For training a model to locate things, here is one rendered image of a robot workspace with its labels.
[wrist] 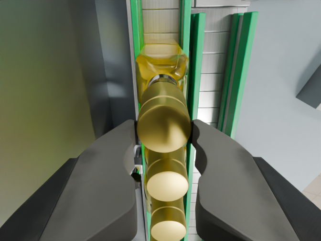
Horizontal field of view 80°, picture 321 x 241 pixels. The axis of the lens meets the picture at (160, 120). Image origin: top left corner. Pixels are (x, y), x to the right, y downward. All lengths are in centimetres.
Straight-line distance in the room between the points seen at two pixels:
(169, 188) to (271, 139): 59
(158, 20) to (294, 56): 38
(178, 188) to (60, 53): 20
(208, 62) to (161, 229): 31
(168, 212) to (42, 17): 23
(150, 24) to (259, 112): 42
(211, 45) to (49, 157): 33
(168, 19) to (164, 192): 31
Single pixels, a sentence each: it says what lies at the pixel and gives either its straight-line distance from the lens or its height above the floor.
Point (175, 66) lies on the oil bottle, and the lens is 19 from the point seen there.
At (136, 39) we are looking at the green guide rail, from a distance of 31.
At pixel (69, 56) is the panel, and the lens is 29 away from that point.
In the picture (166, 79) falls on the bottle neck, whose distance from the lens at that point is 17.
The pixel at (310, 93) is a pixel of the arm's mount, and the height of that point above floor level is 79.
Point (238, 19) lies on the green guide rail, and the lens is 39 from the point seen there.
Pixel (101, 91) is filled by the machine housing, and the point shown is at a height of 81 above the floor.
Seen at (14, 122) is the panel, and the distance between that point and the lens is 19.
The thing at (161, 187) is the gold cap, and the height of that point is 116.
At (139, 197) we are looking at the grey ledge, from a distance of 60.
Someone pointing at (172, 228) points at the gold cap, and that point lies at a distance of 20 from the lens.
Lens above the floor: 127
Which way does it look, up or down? 62 degrees down
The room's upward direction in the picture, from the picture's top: 179 degrees clockwise
